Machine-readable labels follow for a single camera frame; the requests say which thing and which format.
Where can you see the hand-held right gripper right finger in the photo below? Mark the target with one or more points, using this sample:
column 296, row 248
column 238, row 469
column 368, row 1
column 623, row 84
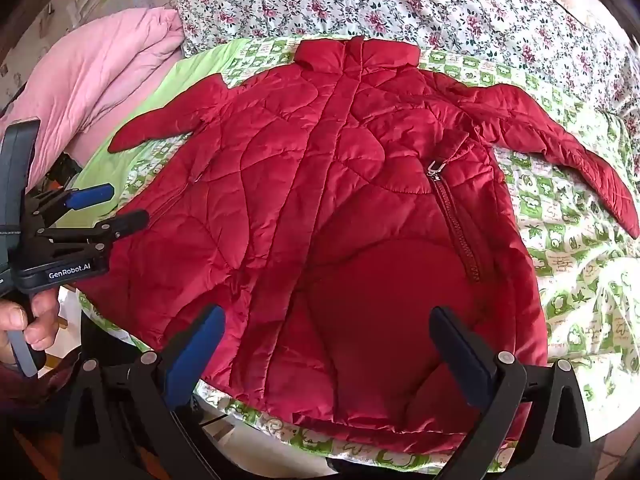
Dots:
column 465, row 360

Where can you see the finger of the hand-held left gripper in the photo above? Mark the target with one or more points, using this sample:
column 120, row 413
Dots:
column 120, row 222
column 90, row 197

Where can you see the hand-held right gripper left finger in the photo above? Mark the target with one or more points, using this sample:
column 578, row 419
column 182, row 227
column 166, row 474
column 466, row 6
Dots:
column 195, row 355

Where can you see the red quilted jacket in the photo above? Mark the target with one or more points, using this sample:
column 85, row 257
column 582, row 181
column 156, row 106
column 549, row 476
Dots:
column 325, row 185

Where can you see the person's left hand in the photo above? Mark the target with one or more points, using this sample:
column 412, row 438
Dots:
column 37, row 327

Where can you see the pink quilt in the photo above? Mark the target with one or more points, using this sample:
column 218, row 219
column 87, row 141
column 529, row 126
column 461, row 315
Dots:
column 100, row 75

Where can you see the green printed bed sheet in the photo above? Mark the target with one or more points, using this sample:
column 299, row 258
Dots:
column 575, row 260

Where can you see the floral quilt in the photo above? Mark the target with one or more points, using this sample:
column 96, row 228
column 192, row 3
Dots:
column 400, row 0

